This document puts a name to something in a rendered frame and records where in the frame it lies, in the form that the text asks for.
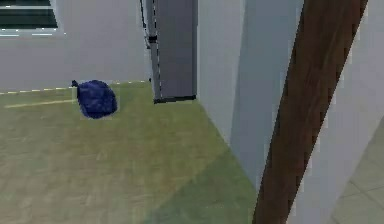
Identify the grey fridge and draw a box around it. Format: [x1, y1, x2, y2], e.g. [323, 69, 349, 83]
[139, 0, 199, 105]

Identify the black fridge handle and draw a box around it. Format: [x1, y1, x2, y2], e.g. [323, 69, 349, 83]
[139, 0, 152, 50]

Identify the brown wooden room door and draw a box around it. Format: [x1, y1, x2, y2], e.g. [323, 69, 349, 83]
[251, 0, 370, 224]

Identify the window with dark blinds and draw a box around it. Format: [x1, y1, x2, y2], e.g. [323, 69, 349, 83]
[0, 0, 66, 38]

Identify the dark blue tied bag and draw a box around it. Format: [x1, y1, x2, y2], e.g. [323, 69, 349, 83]
[70, 79, 119, 120]

